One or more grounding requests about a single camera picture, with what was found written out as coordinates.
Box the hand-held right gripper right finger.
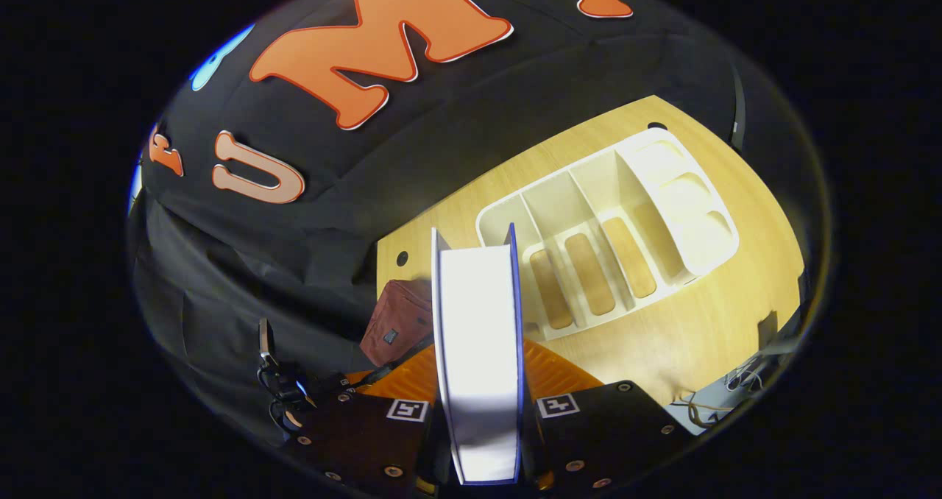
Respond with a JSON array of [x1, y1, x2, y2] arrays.
[[519, 337, 696, 494]]

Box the dark blue cover book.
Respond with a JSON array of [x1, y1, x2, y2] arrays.
[[431, 223, 525, 485]]

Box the dark red schoolbag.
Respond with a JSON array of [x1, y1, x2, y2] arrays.
[[359, 279, 435, 369]]

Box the white bookshelf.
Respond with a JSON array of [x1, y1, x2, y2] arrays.
[[475, 127, 740, 341]]

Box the black cable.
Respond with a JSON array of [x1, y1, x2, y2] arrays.
[[729, 61, 748, 154]]

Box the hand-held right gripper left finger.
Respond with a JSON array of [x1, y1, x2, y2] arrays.
[[291, 343, 451, 498]]

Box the tangle of floor cables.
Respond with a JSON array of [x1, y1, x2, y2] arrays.
[[666, 352, 782, 426]]

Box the black backdrop cloth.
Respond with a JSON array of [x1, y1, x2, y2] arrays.
[[129, 0, 803, 441]]

